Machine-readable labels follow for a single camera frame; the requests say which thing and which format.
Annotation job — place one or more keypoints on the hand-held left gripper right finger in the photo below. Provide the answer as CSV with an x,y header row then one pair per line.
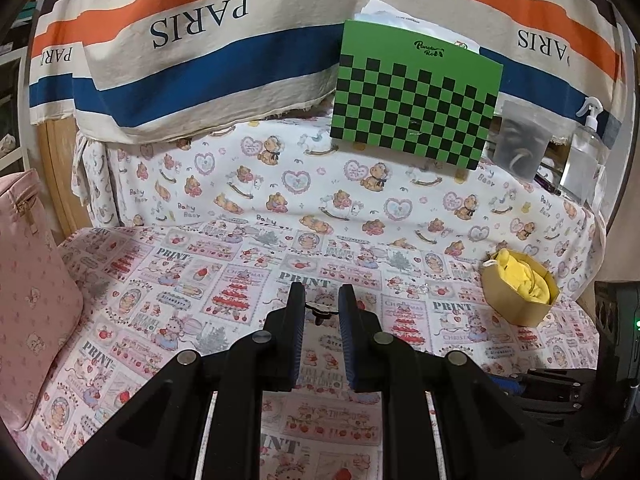
x,y
350,355

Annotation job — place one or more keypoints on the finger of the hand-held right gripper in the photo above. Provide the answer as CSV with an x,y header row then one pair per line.
x,y
545,385

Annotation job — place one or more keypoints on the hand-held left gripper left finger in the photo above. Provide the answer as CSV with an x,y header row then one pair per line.
x,y
295,350

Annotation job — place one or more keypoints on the gold octagonal box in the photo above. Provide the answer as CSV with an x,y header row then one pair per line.
x,y
515,305

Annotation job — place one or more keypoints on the yellow cloth pouch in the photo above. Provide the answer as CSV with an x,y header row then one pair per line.
x,y
525,275

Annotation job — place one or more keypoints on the red and white printed tablecloth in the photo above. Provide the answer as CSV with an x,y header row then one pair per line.
x,y
175,280

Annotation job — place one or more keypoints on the bear print cloth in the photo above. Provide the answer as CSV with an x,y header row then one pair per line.
x,y
300,180

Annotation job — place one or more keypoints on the small dark lighter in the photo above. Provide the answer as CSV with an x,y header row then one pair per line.
x,y
547,183

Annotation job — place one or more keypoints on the clear spray bottle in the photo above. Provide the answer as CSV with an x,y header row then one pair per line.
x,y
582,160

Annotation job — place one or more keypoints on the translucent plastic container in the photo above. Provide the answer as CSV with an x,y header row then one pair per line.
x,y
522,140

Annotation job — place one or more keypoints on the green checkered box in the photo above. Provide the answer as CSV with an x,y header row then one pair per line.
x,y
415,100

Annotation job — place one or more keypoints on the pink quilted bag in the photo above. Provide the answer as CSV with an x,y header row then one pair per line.
x,y
35,285

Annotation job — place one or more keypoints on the striped printed cloth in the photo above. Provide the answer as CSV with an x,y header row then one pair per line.
x,y
200,75

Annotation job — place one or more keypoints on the white tissue paper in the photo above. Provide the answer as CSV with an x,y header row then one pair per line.
x,y
385,10

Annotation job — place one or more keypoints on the storage shelf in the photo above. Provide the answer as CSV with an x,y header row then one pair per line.
x,y
12,90

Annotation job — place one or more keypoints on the wooden frame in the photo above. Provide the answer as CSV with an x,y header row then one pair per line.
x,y
60,180

